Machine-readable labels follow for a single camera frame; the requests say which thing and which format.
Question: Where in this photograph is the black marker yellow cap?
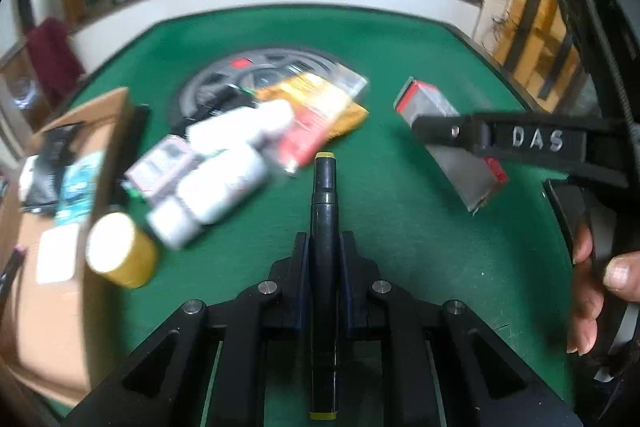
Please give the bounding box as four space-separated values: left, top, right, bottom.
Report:
309 152 340 421

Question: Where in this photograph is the red grey small box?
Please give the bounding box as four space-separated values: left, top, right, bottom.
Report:
394 77 509 215

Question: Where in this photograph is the white medicine bottle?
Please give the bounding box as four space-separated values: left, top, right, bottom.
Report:
146 144 268 251

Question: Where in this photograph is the orange snack packet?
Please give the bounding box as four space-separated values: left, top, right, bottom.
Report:
255 72 369 141

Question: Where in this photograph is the yellow round tin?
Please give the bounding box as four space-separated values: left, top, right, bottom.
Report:
86 212 157 288

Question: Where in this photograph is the white tube bottle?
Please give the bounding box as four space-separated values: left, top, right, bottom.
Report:
125 100 294 202

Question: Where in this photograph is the white power adapter plug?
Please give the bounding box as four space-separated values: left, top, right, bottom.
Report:
36 223 80 285

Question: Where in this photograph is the person right hand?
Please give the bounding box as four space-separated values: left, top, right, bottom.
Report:
566 221 640 355

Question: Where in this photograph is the black slim bar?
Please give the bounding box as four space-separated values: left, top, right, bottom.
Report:
108 104 152 209

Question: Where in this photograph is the round grey table console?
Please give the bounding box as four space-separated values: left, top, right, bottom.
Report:
167 48 340 126

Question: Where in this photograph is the teal cartoon packet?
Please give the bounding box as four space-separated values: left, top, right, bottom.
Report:
54 150 105 227

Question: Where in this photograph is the cardboard tray box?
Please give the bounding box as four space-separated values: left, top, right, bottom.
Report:
1 88 134 407

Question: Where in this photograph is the black foil packet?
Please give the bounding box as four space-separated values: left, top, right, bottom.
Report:
22 122 84 216

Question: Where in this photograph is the maroon cloth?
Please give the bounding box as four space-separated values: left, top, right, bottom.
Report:
26 17 85 106

